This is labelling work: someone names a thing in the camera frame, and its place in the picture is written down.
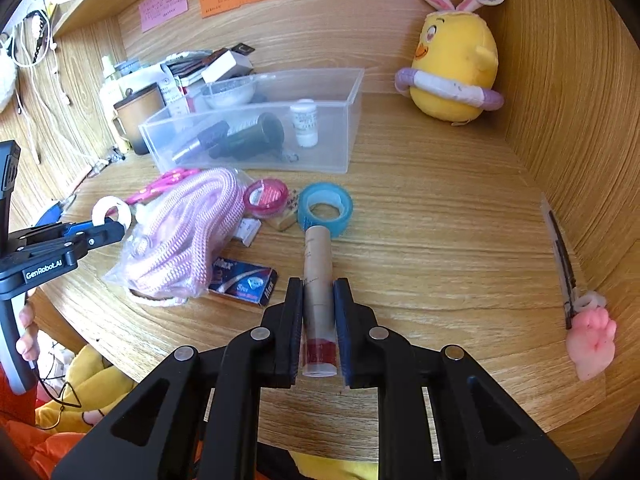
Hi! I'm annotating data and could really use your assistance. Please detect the pink sticky note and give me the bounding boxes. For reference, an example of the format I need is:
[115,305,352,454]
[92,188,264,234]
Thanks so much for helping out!
[138,0,189,33]

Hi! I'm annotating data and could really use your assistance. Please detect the pink rope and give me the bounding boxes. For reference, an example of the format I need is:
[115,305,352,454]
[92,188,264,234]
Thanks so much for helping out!
[102,167,258,308]

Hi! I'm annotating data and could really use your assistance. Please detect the white cardboard box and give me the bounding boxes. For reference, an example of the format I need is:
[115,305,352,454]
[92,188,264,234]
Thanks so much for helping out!
[201,50,253,83]

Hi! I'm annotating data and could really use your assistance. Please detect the tall white bottle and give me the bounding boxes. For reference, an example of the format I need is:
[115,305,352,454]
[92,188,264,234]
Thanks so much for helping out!
[98,56,123,126]

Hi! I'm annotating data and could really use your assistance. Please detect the clear plastic cup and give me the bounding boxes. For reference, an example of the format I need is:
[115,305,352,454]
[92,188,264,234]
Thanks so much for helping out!
[200,77,257,110]

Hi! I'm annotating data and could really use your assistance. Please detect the white tape roll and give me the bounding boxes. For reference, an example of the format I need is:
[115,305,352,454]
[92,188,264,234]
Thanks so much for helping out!
[92,196,134,229]

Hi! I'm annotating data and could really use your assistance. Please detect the blue plastic item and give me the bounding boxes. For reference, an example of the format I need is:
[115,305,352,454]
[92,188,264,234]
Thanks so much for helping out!
[42,200,68,226]

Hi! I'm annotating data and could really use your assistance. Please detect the dark cylindrical bottle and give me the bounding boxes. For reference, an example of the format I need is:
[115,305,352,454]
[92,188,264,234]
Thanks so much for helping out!
[220,111,286,158]

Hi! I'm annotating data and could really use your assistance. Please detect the white plush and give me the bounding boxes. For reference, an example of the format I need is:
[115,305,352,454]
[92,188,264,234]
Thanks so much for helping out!
[0,47,18,113]

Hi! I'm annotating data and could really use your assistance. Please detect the small white bottle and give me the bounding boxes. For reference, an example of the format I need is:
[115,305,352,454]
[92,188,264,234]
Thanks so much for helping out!
[290,100,321,150]

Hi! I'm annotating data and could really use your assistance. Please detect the white jar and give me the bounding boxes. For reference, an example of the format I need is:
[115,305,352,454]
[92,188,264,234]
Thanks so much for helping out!
[116,60,164,94]

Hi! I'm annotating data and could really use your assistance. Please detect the orange jacket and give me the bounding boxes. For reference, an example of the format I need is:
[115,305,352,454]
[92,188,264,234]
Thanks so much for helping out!
[0,360,96,480]

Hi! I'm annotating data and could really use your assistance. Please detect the black and silver tube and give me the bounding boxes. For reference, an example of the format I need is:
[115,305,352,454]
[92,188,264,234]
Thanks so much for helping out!
[172,121,230,165]

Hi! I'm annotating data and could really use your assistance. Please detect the small wooden box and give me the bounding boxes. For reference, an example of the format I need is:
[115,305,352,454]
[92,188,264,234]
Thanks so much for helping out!
[270,190,306,232]

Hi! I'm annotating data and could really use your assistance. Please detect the small white packet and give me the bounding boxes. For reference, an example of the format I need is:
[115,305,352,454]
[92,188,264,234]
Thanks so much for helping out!
[235,217,261,247]

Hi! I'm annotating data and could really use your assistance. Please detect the yellow chick plush toy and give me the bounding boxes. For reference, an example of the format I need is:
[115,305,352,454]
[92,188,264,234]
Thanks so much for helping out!
[394,0,507,126]

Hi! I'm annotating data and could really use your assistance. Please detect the pink tape roll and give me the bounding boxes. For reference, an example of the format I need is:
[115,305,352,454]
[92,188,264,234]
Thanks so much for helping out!
[243,178,291,220]

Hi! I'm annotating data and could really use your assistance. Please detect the brown paper cup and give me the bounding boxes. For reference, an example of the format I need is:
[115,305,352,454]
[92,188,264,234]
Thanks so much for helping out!
[113,84,167,156]

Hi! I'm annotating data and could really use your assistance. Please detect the black cable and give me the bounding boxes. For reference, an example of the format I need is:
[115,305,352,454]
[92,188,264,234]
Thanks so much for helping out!
[15,7,51,68]

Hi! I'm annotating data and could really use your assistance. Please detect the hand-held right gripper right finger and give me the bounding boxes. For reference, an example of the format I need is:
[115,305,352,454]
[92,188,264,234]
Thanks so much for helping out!
[333,277,581,480]

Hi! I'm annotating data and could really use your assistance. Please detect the blue razor blade box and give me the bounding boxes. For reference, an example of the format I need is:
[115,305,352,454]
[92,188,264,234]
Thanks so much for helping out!
[206,255,278,307]

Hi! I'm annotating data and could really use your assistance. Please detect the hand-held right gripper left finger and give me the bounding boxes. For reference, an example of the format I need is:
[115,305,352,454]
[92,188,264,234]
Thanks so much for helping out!
[50,276,306,480]

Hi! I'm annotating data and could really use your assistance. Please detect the beige tube with red end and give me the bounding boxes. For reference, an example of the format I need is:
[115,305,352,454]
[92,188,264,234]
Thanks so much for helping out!
[300,225,340,378]

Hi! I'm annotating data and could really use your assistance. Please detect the pink scissors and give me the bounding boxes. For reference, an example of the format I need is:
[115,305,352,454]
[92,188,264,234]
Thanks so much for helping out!
[122,169,201,206]

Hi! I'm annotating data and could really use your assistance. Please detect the pink paw toy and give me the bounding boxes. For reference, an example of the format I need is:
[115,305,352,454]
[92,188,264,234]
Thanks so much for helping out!
[565,292,617,382]

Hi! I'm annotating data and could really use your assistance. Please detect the clear plastic storage box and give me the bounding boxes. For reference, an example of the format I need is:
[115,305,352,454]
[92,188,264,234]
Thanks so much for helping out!
[138,67,366,176]

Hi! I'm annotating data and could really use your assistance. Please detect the white cable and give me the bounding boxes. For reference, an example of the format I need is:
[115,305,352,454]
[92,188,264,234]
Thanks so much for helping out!
[0,5,71,161]

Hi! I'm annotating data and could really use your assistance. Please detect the red and white carton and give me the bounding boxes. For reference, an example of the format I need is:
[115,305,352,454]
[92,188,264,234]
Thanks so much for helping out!
[162,77,201,117]

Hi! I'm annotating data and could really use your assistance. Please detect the stack of booklets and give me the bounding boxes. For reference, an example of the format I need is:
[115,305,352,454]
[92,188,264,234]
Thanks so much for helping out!
[160,50,231,81]

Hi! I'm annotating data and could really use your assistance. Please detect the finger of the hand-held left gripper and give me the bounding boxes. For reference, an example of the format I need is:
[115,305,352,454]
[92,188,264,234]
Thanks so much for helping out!
[10,220,99,248]
[29,220,127,257]

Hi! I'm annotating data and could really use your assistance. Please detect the person's left hand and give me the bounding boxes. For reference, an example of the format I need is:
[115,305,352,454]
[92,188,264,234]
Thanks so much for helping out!
[16,304,41,362]

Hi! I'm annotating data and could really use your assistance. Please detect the blue tape roll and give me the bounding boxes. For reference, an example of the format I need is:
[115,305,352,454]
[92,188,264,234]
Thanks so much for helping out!
[297,182,355,238]

